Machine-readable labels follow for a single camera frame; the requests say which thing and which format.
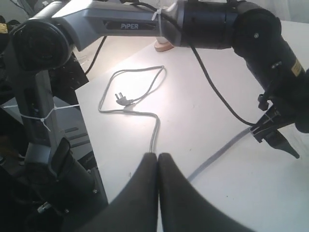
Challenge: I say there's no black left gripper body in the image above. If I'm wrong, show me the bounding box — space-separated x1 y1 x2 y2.
250 71 309 142

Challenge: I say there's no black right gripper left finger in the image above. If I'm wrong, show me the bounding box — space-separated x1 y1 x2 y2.
65 153 158 232

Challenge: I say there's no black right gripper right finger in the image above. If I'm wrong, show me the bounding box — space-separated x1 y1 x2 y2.
158 153 252 232

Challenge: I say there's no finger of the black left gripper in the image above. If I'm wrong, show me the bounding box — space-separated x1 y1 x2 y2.
267 131 300 159

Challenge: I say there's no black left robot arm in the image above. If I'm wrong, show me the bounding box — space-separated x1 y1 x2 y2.
4 0 309 177

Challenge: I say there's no wooden round base object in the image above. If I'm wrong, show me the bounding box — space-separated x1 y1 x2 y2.
154 37 174 52

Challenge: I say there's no white zip tie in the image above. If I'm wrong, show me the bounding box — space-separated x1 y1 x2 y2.
152 8 165 38

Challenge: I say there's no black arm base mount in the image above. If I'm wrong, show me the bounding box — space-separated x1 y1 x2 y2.
0 96 109 232

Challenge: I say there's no grey power cable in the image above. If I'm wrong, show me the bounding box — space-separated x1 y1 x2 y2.
98 65 252 182

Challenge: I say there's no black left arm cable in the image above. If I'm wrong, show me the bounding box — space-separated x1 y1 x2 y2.
120 0 256 127

